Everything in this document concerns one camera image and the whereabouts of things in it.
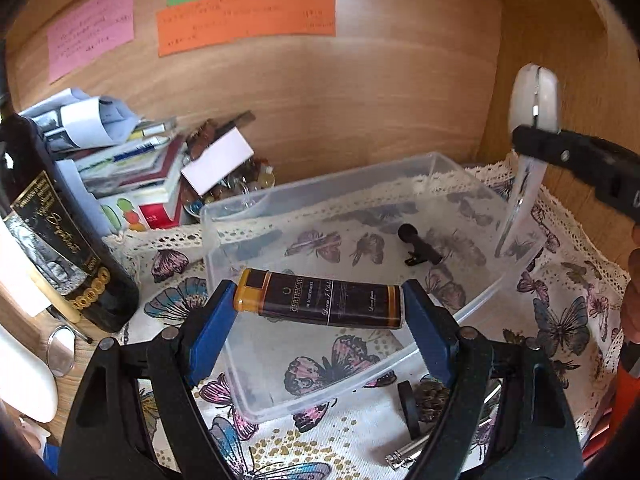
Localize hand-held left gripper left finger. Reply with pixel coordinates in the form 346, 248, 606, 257
60, 280, 239, 480

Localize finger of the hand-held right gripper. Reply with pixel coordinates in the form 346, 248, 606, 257
511, 125, 640, 222

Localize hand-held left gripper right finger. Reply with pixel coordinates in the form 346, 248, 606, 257
400, 279, 586, 480

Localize clear plastic container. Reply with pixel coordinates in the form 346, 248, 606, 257
200, 152, 549, 424

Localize white translucent plastic spoon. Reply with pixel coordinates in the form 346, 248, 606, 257
497, 62, 561, 261

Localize brown gold cosmetic tube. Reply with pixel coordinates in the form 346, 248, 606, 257
233, 268, 405, 330

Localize person's right hand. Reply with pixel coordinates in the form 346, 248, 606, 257
622, 221, 640, 343

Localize brown pine cone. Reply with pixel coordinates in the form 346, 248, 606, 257
419, 379, 452, 423

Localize small black clip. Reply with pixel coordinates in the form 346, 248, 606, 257
397, 223, 445, 267

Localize small metal tool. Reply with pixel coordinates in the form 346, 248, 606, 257
384, 432, 433, 467

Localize butterfly print lace cloth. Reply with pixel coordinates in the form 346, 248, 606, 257
102, 152, 633, 480

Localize small round mirror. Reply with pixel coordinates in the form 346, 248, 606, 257
47, 326, 77, 377

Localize glass jar of trinkets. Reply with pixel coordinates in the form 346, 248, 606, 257
186, 157, 277, 218

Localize stack of books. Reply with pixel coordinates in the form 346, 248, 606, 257
55, 117, 190, 233

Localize white card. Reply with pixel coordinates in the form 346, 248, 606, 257
181, 129, 255, 196

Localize white rounded plastic object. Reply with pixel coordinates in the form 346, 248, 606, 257
0, 330, 57, 423

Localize blue pen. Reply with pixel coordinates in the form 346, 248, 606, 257
113, 140, 170, 164

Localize dark wine bottle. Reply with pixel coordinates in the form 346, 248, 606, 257
0, 112, 141, 333

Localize crumpled white papers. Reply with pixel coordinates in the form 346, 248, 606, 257
20, 87, 143, 152

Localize orange paper note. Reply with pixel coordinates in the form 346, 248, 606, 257
155, 0, 337, 57

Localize pink paper note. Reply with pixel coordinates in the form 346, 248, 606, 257
47, 0, 136, 85

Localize black ring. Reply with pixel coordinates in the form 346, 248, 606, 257
397, 380, 422, 438

